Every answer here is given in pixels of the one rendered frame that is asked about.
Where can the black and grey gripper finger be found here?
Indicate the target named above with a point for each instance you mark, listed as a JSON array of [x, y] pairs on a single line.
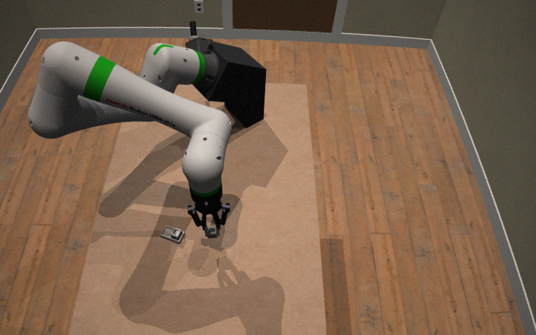
[[218, 222], [198, 222]]

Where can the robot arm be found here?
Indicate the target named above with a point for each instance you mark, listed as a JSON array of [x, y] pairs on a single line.
[[69, 71]]

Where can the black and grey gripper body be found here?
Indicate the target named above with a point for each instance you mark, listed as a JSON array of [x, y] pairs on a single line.
[[216, 207]]

